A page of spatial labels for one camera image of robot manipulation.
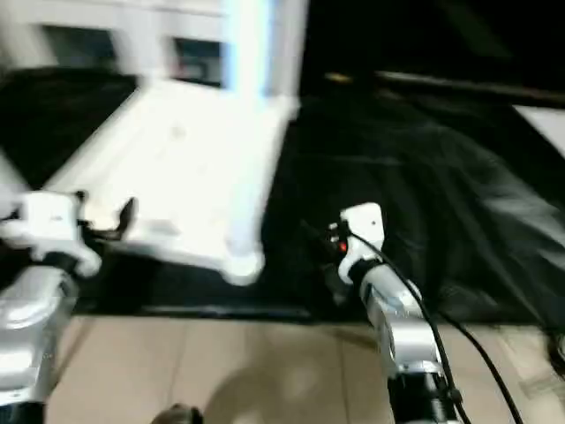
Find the white plastic table top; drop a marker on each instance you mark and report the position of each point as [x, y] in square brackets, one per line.
[176, 154]

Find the white plastic table leg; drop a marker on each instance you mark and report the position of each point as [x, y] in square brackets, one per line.
[6, 176]
[287, 53]
[247, 132]

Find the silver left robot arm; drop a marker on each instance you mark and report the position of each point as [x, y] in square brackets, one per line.
[26, 318]

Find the black work mat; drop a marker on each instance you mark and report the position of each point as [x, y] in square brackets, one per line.
[419, 199]

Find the small yellow label tag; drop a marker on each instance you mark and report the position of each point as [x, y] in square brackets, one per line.
[339, 78]

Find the white glass door cabinet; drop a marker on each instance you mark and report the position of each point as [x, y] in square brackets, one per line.
[132, 22]

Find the dark shoe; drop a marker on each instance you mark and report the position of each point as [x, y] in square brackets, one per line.
[176, 415]

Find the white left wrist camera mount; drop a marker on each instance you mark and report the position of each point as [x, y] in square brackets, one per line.
[48, 221]

